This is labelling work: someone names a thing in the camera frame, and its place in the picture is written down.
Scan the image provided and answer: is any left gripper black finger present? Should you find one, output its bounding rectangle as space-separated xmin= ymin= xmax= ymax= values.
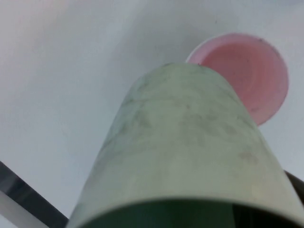
xmin=284 ymin=169 xmax=304 ymax=212

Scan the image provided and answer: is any green plastic cup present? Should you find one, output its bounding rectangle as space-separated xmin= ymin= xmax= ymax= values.
xmin=67 ymin=62 xmax=304 ymax=228

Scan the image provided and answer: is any pink plastic cup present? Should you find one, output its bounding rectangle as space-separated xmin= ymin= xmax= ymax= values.
xmin=186 ymin=33 xmax=290 ymax=126

